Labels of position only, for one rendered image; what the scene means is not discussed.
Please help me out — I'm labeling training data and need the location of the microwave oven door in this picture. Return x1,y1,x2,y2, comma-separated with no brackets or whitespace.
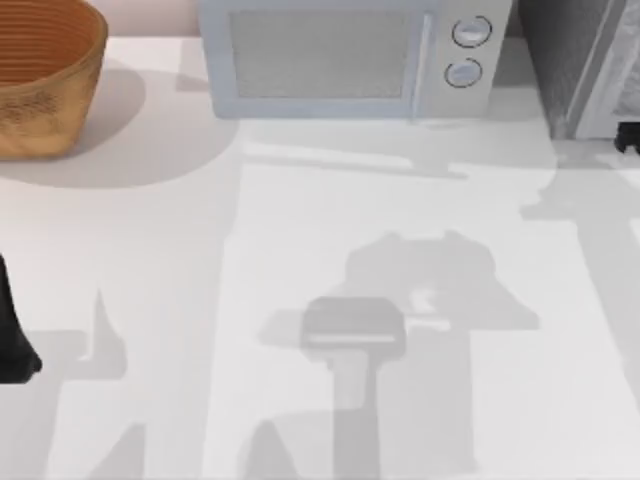
198,0,435,121

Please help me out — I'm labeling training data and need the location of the microwave knob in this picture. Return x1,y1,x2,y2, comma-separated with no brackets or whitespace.
451,14,494,50
443,56,484,90

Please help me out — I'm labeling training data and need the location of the pale microwave oven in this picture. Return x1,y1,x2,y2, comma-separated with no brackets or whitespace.
196,0,515,123

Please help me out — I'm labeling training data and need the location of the brown woven basket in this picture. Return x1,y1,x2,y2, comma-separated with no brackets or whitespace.
0,0,110,162

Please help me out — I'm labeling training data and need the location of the grey cabinet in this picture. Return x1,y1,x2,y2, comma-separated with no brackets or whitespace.
517,0,640,142

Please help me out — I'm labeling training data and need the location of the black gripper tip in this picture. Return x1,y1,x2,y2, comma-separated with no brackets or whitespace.
0,254,43,385

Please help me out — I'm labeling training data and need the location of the small black object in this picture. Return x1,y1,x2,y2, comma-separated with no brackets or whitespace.
614,121,640,155

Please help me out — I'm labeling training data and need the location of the microwave door handle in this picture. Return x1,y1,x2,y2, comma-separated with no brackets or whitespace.
411,13,434,123

